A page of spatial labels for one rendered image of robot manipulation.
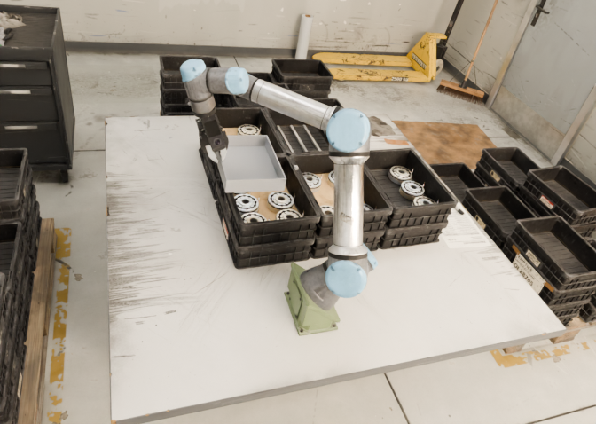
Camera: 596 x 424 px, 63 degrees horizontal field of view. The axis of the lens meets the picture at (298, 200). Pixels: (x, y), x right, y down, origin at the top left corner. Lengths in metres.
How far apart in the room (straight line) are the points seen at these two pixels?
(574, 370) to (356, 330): 1.60
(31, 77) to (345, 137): 2.04
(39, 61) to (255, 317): 1.86
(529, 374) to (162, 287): 1.94
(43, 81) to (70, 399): 1.63
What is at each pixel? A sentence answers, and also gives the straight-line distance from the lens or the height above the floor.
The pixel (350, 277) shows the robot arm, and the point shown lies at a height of 1.05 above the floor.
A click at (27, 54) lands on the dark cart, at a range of 2.93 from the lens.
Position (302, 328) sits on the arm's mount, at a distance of 1.67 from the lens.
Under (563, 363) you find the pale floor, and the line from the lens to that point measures 3.07.
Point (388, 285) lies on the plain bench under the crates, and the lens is 1.91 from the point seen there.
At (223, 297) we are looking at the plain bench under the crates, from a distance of 1.73.
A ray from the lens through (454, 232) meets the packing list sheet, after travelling 2.27.
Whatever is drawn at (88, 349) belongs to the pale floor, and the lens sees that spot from 2.50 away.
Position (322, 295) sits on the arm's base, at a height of 0.86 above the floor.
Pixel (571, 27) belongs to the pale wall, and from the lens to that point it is 4.82.
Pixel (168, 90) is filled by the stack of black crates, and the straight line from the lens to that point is 3.39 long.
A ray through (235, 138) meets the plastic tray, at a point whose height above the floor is 1.08.
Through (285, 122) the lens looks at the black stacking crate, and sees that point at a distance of 2.42.
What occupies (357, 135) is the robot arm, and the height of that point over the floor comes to 1.39.
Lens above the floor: 2.03
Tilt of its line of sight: 38 degrees down
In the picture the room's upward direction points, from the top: 12 degrees clockwise
